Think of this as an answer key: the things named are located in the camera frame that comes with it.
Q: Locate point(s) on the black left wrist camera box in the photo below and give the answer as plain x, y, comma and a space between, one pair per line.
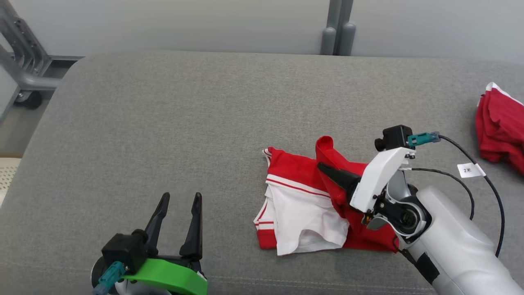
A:
125, 250

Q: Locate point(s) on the red white basketball jersey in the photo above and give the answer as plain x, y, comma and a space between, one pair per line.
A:
299, 205

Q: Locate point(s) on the grey partition post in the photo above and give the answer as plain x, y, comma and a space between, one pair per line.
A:
337, 24

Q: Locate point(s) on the grey fabric sofa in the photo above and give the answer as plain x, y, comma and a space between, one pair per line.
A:
163, 123

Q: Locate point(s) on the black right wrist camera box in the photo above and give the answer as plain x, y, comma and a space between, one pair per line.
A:
395, 137

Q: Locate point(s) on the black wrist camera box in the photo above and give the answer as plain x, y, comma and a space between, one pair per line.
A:
125, 250
395, 137

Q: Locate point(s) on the beige perforated mat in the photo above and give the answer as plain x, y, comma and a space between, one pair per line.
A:
6, 176

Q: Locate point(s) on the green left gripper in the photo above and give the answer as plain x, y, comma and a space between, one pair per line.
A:
176, 278

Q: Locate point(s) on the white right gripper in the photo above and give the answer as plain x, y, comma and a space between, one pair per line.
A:
378, 176

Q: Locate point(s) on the grey metal wheeled cart frame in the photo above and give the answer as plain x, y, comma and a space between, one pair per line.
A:
37, 83

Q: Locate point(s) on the red shorts with white trim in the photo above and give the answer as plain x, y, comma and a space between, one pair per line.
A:
499, 131

